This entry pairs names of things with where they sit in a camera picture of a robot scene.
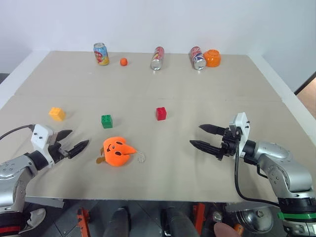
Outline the green toy brick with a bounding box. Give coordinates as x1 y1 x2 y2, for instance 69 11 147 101
101 114 114 129

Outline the orange plush pumpkin toy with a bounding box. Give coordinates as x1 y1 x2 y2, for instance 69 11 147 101
96 136 138 168

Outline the yellow toy brick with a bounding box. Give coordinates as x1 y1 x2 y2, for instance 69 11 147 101
48 107 67 122

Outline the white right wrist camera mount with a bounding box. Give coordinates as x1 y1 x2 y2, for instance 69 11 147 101
228 112 251 158

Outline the red white blue can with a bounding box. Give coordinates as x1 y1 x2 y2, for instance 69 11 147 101
189 45 207 71

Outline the white rounded shoe-like shape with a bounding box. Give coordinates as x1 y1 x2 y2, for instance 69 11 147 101
26 208 47 232

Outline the shiny silver round dome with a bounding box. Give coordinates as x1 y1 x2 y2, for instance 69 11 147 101
236 207 274 234

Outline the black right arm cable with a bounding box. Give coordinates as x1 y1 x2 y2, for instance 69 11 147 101
233 145 281 207

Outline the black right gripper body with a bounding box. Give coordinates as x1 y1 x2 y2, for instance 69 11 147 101
217 126 244 161

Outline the yellow blue drink can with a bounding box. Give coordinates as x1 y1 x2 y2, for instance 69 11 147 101
93 42 110 66

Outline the red silver drink can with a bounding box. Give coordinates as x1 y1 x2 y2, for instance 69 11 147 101
150 46 165 71

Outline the orange plastic bowl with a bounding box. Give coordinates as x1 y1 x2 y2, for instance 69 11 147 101
203 49 222 68

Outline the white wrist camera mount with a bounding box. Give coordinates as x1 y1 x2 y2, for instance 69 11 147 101
31 124 59 168
228 112 251 158

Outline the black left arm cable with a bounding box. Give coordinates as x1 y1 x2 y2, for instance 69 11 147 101
0 124 35 141

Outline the orange metal frame piece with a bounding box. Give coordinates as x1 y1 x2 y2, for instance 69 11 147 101
194 202 206 235
76 207 91 237

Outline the brown rounded shape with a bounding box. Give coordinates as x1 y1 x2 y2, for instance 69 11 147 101
213 222 241 237

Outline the red toy brick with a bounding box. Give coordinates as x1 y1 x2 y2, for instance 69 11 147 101
156 107 167 121

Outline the dark rounded shape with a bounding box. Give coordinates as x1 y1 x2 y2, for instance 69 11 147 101
102 207 130 237
160 206 198 237

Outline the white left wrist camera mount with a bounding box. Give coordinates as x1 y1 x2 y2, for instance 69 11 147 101
31 124 59 168

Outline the dark door frame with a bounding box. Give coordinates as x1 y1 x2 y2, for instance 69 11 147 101
293 71 316 95

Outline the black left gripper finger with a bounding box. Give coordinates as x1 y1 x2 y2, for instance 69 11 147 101
67 140 90 159
54 129 74 145

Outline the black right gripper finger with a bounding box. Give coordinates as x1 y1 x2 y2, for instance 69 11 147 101
198 123 227 136
189 140 221 159

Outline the grey metal table bracket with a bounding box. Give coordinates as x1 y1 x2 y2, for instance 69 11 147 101
24 197 65 208

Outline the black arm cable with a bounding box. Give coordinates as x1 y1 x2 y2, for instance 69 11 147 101
233 145 281 207
0 124 35 141

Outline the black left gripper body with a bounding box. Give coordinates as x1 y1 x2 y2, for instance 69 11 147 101
48 142 71 164

